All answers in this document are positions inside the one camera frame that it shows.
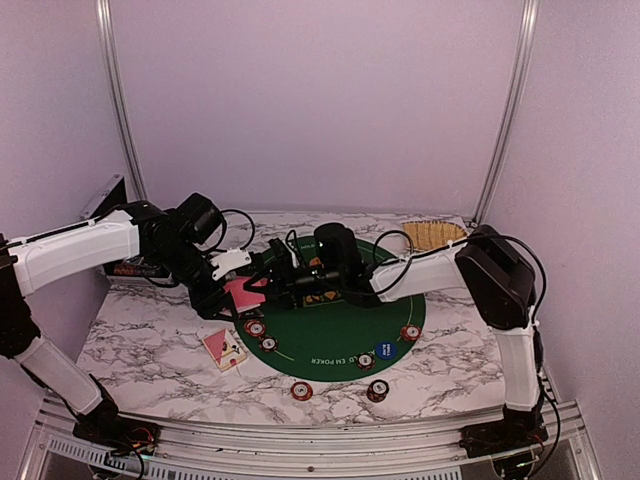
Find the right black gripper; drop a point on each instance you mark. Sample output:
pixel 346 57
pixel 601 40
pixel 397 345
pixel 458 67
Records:
pixel 268 289

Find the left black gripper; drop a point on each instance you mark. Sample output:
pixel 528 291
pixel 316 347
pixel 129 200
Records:
pixel 206 302

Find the pink playing card deck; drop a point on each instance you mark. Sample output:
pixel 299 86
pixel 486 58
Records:
pixel 243 300

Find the dark chips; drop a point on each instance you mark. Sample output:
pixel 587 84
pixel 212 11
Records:
pixel 268 344
pixel 365 361

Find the blue small blind button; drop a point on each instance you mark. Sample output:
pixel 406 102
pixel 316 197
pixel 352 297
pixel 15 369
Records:
pixel 386 350

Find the dark red poker chip stack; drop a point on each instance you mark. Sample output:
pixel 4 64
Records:
pixel 377 391

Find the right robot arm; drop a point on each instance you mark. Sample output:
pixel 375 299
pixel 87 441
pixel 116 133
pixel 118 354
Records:
pixel 500 281

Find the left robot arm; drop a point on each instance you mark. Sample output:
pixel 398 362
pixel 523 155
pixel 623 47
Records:
pixel 170 238

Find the white red card box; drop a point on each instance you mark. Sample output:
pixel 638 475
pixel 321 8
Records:
pixel 224 349

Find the round green poker mat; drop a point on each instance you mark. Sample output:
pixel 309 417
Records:
pixel 320 340

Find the aluminium poker chip case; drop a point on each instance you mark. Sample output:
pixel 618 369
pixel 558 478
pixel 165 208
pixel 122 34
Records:
pixel 130 271

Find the woven bamboo tray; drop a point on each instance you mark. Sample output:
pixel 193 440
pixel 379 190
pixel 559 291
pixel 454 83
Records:
pixel 432 234

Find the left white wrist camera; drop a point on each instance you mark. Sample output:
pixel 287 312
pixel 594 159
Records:
pixel 239 262

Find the left aluminium frame post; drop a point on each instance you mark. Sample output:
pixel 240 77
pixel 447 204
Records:
pixel 118 100

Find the aluminium frame post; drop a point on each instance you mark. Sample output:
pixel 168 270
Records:
pixel 515 92
pixel 118 100

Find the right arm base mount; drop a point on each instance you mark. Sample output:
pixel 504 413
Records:
pixel 498 436

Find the front aluminium rail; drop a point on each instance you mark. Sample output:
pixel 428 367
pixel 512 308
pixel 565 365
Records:
pixel 418 449

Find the right aluminium frame post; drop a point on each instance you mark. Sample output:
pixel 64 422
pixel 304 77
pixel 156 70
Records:
pixel 515 92

